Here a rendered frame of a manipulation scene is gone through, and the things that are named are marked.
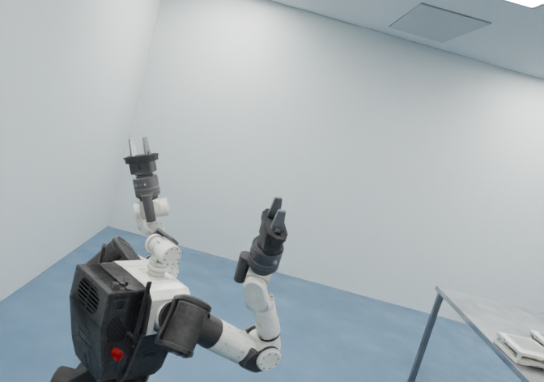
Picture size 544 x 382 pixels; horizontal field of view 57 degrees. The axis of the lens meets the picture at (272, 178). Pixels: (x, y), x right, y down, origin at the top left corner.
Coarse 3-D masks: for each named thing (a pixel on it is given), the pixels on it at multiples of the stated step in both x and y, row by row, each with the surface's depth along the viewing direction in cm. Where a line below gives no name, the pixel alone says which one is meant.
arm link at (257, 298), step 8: (248, 280) 138; (256, 280) 137; (248, 288) 139; (256, 288) 138; (264, 288) 138; (248, 296) 140; (256, 296) 139; (264, 296) 139; (272, 296) 147; (248, 304) 142; (256, 304) 141; (264, 304) 140; (272, 304) 145
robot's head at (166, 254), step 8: (152, 240) 154; (160, 240) 153; (152, 248) 153; (160, 248) 149; (168, 248) 148; (176, 248) 150; (160, 256) 149; (168, 256) 149; (176, 256) 151; (152, 264) 152; (160, 264) 152; (168, 264) 150
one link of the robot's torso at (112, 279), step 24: (96, 264) 150; (120, 264) 154; (144, 264) 160; (72, 288) 147; (96, 288) 153; (120, 288) 138; (144, 288) 142; (168, 288) 147; (72, 312) 148; (96, 312) 137; (120, 312) 138; (144, 312) 141; (72, 336) 152; (96, 336) 137; (120, 336) 140; (144, 336) 142; (96, 360) 140; (120, 360) 142; (144, 360) 147
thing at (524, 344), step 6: (510, 336) 292; (504, 342) 293; (516, 342) 284; (522, 342) 286; (528, 342) 290; (534, 342) 293; (522, 348) 277; (528, 348) 279; (534, 348) 282; (540, 348) 285; (534, 360) 279; (540, 360) 279
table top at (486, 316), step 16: (448, 288) 390; (464, 304) 358; (480, 304) 370; (496, 304) 382; (480, 320) 332; (496, 320) 342; (512, 320) 352; (528, 320) 363; (480, 336) 311; (496, 336) 310; (496, 352) 290; (512, 368) 272; (528, 368) 272
